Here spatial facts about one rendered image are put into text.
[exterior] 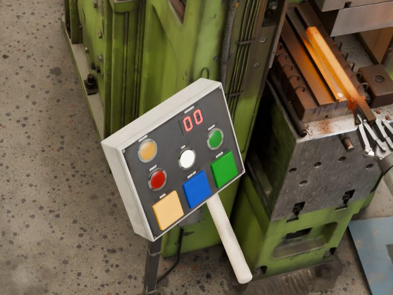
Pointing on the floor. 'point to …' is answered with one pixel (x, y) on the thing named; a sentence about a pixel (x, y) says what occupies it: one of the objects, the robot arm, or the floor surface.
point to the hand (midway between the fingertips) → (363, 113)
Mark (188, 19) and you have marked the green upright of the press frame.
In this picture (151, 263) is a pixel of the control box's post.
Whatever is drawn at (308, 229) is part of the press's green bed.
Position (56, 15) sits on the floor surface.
